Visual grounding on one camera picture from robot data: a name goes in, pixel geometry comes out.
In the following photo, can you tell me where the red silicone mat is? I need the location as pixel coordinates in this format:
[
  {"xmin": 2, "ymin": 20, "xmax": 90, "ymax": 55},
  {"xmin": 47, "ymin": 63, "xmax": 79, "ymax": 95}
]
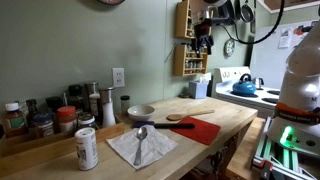
[{"xmin": 169, "ymin": 115, "xmax": 222, "ymax": 146}]

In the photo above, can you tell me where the dark glass bottle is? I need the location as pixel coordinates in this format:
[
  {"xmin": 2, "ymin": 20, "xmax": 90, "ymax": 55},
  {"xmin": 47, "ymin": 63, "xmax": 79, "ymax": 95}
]
[{"xmin": 68, "ymin": 84, "xmax": 84, "ymax": 111}]

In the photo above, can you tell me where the white salt shaker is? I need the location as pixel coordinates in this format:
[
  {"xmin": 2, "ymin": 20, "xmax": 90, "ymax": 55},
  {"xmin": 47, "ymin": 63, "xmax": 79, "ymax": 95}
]
[{"xmin": 74, "ymin": 127, "xmax": 99, "ymax": 172}]

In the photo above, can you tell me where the orange bottle with white cap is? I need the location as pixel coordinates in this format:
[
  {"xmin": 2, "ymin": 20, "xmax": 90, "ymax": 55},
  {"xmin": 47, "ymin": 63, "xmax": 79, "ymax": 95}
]
[{"xmin": 3, "ymin": 102, "xmax": 28, "ymax": 138}]

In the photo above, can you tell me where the white refrigerator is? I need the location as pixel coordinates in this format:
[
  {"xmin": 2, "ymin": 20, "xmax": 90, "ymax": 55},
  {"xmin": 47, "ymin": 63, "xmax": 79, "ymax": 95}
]
[{"xmin": 249, "ymin": 19, "xmax": 320, "ymax": 91}]

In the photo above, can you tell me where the white and silver pepper mill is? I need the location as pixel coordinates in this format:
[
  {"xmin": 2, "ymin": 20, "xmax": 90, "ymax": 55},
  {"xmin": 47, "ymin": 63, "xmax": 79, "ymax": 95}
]
[{"xmin": 99, "ymin": 87, "xmax": 117, "ymax": 129}]

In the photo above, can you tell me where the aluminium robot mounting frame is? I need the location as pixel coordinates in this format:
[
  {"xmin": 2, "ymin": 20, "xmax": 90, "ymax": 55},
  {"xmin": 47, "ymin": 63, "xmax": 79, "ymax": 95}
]
[{"xmin": 251, "ymin": 116, "xmax": 320, "ymax": 180}]

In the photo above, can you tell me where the metal spoon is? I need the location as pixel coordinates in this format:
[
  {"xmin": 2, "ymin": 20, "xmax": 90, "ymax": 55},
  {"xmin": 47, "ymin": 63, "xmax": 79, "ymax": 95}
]
[{"xmin": 133, "ymin": 125, "xmax": 149, "ymax": 167}]

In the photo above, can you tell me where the white paper napkin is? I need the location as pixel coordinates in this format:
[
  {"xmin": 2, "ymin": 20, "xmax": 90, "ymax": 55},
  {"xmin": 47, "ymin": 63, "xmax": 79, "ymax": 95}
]
[{"xmin": 106, "ymin": 124, "xmax": 179, "ymax": 170}]

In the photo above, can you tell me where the paper note on refrigerator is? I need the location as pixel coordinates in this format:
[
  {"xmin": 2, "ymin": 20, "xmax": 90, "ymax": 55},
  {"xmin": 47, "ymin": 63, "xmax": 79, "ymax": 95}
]
[{"xmin": 278, "ymin": 27, "xmax": 294, "ymax": 49}]

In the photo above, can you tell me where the wall clock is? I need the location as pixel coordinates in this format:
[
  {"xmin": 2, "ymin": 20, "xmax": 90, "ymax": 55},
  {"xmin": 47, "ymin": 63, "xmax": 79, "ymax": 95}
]
[{"xmin": 96, "ymin": 0, "xmax": 127, "ymax": 6}]

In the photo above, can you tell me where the slim dark sauce bottle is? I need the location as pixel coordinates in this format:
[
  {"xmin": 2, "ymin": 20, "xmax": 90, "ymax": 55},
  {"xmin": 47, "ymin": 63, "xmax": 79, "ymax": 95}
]
[{"xmin": 25, "ymin": 98, "xmax": 39, "ymax": 129}]

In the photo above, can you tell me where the small jar with black lid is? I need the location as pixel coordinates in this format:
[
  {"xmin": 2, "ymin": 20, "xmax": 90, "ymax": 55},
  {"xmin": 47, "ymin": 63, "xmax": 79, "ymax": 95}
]
[{"xmin": 120, "ymin": 95, "xmax": 131, "ymax": 116}]

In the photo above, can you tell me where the jar with white lid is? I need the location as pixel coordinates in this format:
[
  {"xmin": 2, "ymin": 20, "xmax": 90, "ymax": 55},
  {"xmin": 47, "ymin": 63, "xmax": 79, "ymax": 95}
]
[{"xmin": 77, "ymin": 114, "xmax": 98, "ymax": 131}]

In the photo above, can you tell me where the decorative wall plate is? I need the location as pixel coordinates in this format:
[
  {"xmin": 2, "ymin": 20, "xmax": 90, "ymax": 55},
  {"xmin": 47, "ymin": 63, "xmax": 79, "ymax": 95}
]
[{"xmin": 224, "ymin": 38, "xmax": 236, "ymax": 58}]

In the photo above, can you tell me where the jar with blue lid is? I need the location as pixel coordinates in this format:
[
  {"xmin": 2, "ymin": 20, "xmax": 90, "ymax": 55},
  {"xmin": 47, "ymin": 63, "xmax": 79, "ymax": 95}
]
[{"xmin": 32, "ymin": 112, "xmax": 55, "ymax": 139}]

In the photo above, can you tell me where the wooden wall cabinet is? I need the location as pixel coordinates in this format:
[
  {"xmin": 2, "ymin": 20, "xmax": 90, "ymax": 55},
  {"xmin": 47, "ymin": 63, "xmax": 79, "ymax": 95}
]
[{"xmin": 256, "ymin": 0, "xmax": 320, "ymax": 14}]

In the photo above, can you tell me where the wooden spatula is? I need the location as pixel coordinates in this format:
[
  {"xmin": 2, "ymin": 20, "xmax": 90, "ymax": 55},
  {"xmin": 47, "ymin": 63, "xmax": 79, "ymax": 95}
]
[{"xmin": 165, "ymin": 109, "xmax": 216, "ymax": 122}]

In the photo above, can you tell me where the blue kettle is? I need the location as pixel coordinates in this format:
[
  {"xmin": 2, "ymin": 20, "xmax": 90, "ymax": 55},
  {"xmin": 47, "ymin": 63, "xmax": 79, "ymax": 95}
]
[{"xmin": 232, "ymin": 73, "xmax": 258, "ymax": 97}]

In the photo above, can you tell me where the blue tissue box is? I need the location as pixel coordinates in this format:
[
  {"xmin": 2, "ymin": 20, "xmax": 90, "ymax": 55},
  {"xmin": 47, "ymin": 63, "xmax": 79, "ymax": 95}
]
[{"xmin": 188, "ymin": 74, "xmax": 212, "ymax": 100}]

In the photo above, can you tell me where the white wall outlet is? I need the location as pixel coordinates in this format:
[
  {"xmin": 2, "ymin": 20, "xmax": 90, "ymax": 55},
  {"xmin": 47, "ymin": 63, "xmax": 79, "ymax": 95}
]
[{"xmin": 111, "ymin": 67, "xmax": 126, "ymax": 88}]

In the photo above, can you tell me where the small silver pot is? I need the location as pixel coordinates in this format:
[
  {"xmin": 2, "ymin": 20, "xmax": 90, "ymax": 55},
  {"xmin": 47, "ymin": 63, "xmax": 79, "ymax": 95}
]
[{"xmin": 252, "ymin": 77, "xmax": 265, "ymax": 90}]

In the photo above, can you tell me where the hanging black frying pan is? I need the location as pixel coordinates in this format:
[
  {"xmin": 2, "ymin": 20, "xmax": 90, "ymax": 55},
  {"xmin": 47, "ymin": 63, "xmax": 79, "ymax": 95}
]
[{"xmin": 239, "ymin": 0, "xmax": 256, "ymax": 24}]

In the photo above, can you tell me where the jar with red lid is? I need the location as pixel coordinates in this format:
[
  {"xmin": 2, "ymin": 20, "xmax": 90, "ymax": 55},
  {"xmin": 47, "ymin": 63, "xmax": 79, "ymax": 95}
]
[{"xmin": 56, "ymin": 105, "xmax": 78, "ymax": 134}]

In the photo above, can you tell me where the black capped bottle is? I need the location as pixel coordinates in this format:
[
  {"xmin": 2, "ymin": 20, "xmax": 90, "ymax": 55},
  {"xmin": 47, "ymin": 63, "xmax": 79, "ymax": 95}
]
[{"xmin": 45, "ymin": 96, "xmax": 63, "ymax": 116}]

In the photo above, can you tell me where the white bowl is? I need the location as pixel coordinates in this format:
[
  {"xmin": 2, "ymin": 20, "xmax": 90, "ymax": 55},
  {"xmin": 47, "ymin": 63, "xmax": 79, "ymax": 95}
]
[{"xmin": 127, "ymin": 104, "xmax": 156, "ymax": 122}]

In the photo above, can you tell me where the white electric stove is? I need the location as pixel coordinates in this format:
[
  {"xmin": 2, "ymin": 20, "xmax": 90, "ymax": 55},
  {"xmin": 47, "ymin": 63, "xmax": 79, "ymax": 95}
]
[{"xmin": 211, "ymin": 66, "xmax": 283, "ymax": 119}]

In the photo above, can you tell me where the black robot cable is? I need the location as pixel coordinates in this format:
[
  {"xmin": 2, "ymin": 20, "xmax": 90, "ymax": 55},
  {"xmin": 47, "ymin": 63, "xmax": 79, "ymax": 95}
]
[{"xmin": 218, "ymin": 0, "xmax": 286, "ymax": 45}]

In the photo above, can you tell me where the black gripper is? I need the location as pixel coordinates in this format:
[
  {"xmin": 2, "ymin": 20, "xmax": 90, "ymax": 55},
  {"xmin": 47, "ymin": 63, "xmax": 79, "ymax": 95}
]
[{"xmin": 193, "ymin": 22, "xmax": 215, "ymax": 56}]

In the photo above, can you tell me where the wooden tray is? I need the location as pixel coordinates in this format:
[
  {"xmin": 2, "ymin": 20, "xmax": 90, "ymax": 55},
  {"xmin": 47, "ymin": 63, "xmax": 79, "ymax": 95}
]
[{"xmin": 0, "ymin": 114, "xmax": 126, "ymax": 158}]

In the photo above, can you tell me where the tall silver grinder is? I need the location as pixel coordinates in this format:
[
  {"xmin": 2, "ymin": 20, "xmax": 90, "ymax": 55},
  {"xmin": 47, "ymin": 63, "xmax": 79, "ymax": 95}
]
[{"xmin": 84, "ymin": 81, "xmax": 101, "ymax": 118}]

